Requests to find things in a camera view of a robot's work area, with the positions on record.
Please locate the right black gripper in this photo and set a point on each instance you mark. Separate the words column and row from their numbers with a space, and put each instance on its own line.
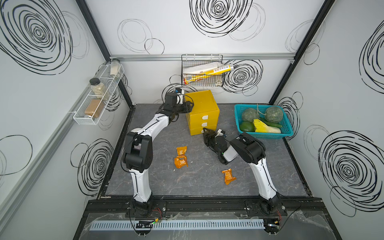
column 210, row 136

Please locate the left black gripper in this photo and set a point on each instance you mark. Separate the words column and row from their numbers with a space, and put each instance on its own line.
column 186, row 107

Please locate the yellow drawer cabinet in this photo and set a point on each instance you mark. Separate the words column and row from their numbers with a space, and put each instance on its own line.
column 205, row 112

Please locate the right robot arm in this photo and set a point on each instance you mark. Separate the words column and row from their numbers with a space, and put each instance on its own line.
column 253, row 152

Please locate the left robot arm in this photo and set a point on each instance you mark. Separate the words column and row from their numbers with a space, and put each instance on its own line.
column 138, row 151

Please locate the yellow white package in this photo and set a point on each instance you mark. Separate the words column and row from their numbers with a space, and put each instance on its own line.
column 211, row 71

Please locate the orange cookie packet large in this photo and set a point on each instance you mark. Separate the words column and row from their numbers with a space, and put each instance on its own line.
column 180, row 161

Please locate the left green melon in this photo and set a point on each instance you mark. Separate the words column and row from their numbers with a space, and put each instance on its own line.
column 250, row 114

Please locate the green melon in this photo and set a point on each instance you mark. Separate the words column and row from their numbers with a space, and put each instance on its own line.
column 274, row 114
column 250, row 114

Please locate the yellow white cabbage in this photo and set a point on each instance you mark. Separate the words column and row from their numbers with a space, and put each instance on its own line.
column 260, row 127

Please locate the white orange bowl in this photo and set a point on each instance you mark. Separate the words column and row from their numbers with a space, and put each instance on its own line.
column 136, row 130

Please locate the green cucumber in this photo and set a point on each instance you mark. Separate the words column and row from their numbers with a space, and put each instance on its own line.
column 270, row 124

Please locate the right green melon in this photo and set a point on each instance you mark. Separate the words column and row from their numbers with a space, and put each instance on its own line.
column 274, row 114

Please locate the teal plastic basket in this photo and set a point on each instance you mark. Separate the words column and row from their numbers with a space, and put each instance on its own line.
column 286, row 130

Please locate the clear jar far shelf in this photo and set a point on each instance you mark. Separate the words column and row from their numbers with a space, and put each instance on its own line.
column 115, row 67

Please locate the black lid spice jar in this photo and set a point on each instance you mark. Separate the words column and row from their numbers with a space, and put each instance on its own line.
column 99, row 89

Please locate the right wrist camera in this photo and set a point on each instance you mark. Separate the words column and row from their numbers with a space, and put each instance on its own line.
column 221, row 132

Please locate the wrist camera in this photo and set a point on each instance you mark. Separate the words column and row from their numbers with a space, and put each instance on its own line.
column 180, row 95
column 221, row 132

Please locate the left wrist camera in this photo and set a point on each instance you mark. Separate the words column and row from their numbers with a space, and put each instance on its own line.
column 180, row 95

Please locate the black wire wall basket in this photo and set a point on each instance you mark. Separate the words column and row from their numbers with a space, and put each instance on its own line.
column 195, row 60

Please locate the white wire wall shelf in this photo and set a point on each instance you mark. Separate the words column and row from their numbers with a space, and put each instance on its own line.
column 111, row 104

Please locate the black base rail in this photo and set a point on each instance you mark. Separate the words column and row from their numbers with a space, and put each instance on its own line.
column 167, row 207

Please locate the white slotted cable duct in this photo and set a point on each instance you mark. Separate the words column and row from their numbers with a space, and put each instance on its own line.
column 127, row 225

